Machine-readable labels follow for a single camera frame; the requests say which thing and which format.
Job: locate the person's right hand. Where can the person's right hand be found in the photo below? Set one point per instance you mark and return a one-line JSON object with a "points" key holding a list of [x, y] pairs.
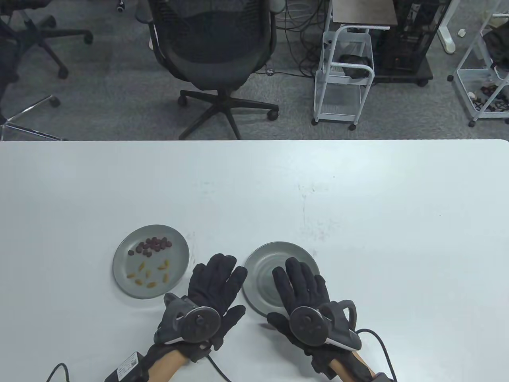
{"points": [[304, 290]]}

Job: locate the person's left hand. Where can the person's left hand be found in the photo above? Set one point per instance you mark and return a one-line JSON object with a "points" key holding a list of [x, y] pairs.
{"points": [[216, 278]]}

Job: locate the grey plate with dark raisins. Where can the grey plate with dark raisins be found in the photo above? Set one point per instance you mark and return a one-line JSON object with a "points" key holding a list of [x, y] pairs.
{"points": [[175, 254]]}

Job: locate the group of golden raisins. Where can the group of golden raisins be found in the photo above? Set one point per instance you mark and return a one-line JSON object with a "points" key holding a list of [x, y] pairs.
{"points": [[151, 284]]}

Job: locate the pile of dark red raisins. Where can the pile of dark red raisins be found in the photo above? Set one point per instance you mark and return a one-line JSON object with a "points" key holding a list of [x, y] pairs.
{"points": [[155, 243]]}

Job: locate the person's left forearm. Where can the person's left forearm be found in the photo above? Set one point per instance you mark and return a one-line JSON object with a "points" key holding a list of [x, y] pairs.
{"points": [[167, 366]]}

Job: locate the black right forearm sensor box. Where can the black right forearm sensor box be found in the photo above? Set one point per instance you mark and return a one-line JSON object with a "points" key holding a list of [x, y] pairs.
{"points": [[381, 378]]}

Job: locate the black left forearm sensor box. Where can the black left forearm sensor box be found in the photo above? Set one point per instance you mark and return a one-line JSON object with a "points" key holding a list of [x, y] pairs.
{"points": [[127, 364]]}

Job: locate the person's right forearm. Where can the person's right forearm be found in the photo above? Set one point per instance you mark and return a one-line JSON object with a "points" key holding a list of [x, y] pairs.
{"points": [[346, 360]]}

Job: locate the grey left hand tracker controller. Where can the grey left hand tracker controller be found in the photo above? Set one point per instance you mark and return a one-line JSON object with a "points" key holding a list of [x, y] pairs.
{"points": [[201, 324]]}

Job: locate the white rolling cart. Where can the white rolling cart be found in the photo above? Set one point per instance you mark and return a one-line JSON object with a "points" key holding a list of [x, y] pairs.
{"points": [[319, 91]]}

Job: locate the black bag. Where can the black bag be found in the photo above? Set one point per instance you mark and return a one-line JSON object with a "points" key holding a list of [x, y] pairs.
{"points": [[497, 43], [354, 67]]}

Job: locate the black mesh office chair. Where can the black mesh office chair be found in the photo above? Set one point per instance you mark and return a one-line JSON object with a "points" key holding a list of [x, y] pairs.
{"points": [[214, 39]]}

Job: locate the chrome chair base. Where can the chrome chair base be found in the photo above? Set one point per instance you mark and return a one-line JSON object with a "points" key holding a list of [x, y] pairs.
{"points": [[32, 105]]}

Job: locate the pile of small dark parts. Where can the pile of small dark parts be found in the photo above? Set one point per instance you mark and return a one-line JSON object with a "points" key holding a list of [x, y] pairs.
{"points": [[491, 101]]}

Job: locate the black equipment rack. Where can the black equipment rack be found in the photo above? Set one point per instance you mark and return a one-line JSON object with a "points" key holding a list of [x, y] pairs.
{"points": [[405, 39]]}

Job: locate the brown wooden board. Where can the brown wooden board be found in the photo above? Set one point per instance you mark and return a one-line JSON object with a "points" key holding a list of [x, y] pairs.
{"points": [[364, 10]]}

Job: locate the small black round object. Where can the small black round object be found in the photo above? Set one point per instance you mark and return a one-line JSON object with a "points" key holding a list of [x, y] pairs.
{"points": [[120, 5]]}

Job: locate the white desk leg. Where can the white desk leg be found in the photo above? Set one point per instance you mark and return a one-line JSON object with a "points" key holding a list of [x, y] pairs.
{"points": [[447, 36]]}

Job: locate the black swivel chair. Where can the black swivel chair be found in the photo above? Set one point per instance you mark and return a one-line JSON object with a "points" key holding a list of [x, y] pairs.
{"points": [[39, 34]]}

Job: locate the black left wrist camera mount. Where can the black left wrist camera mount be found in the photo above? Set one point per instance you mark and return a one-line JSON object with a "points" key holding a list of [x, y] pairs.
{"points": [[197, 354]]}

